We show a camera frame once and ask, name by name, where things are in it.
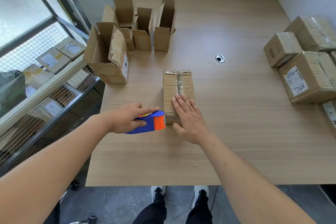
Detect small open cardboard box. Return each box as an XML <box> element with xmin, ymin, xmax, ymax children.
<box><xmin>119</xmin><ymin>27</ymin><xmax>136</xmax><ymax>51</ymax></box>

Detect taped narrow cardboard box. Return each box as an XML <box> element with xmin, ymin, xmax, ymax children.
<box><xmin>163</xmin><ymin>70</ymin><xmax>195</xmax><ymax>125</ymax></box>

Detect person's shoe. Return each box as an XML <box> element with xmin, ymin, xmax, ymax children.
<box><xmin>192</xmin><ymin>185</ymin><xmax>209</xmax><ymax>208</ymax></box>
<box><xmin>151</xmin><ymin>186</ymin><xmax>166</xmax><ymax>204</ymax></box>

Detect wire mesh cage cart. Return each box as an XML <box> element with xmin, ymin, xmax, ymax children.
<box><xmin>0</xmin><ymin>22</ymin><xmax>106</xmax><ymax>177</ymax></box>

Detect person's right leg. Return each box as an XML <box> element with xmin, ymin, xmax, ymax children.
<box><xmin>185</xmin><ymin>192</ymin><xmax>213</xmax><ymax>224</ymax></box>

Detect person's left leg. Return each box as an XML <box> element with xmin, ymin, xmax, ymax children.
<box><xmin>132</xmin><ymin>195</ymin><xmax>167</xmax><ymax>224</ymax></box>

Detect person's right shoe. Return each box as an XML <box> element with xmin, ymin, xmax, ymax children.
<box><xmin>192</xmin><ymin>185</ymin><xmax>209</xmax><ymax>208</ymax></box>

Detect large open labelled cardboard box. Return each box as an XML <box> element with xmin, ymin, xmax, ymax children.
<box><xmin>83</xmin><ymin>22</ymin><xmax>130</xmax><ymax>85</ymax></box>

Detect labelled parcel box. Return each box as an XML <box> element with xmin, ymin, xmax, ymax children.
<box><xmin>55</xmin><ymin>36</ymin><xmax>87</xmax><ymax>60</ymax></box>
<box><xmin>23</xmin><ymin>63</ymin><xmax>55</xmax><ymax>91</ymax></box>
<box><xmin>67</xmin><ymin>69</ymin><xmax>91</xmax><ymax>88</ymax></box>
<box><xmin>36</xmin><ymin>47</ymin><xmax>71</xmax><ymax>74</ymax></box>
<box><xmin>27</xmin><ymin>97</ymin><xmax>65</xmax><ymax>122</ymax></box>

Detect person's leg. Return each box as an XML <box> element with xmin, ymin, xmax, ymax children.
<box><xmin>185</xmin><ymin>192</ymin><xmax>213</xmax><ymax>224</ymax></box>
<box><xmin>132</xmin><ymin>195</ymin><xmax>167</xmax><ymax>224</ymax></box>

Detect white floor cable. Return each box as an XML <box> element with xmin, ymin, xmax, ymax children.
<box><xmin>174</xmin><ymin>187</ymin><xmax>195</xmax><ymax>222</ymax></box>

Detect black plastic bag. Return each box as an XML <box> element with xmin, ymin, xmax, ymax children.
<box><xmin>0</xmin><ymin>70</ymin><xmax>27</xmax><ymax>118</ymax></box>

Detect person's right hand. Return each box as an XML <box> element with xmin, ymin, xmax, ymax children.
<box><xmin>172</xmin><ymin>94</ymin><xmax>215</xmax><ymax>145</ymax></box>

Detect small sealed cardboard box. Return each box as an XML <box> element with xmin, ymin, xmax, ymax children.
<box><xmin>264</xmin><ymin>32</ymin><xmax>303</xmax><ymax>68</ymax></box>

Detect person's left hand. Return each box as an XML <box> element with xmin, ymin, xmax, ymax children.
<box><xmin>101</xmin><ymin>103</ymin><xmax>160</xmax><ymax>134</ymax></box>

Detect person's left shoe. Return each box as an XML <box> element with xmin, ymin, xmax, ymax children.
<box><xmin>151</xmin><ymin>186</ymin><xmax>166</xmax><ymax>204</ymax></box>

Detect sealed wrinkled-tape cardboard box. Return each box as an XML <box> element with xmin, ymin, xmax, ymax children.
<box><xmin>284</xmin><ymin>15</ymin><xmax>336</xmax><ymax>53</ymax></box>

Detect person's right forearm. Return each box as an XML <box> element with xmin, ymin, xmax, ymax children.
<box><xmin>202</xmin><ymin>133</ymin><xmax>319</xmax><ymax>224</ymax></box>

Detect sealed handwritten-label cardboard box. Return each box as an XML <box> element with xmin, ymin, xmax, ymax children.
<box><xmin>279</xmin><ymin>51</ymin><xmax>336</xmax><ymax>105</ymax></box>

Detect blue orange tape dispenser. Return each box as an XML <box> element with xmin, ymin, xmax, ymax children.
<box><xmin>125</xmin><ymin>110</ymin><xmax>166</xmax><ymax>135</ymax></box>

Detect person's left forearm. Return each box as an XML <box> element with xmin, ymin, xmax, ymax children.
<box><xmin>0</xmin><ymin>113</ymin><xmax>111</xmax><ymax>224</ymax></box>

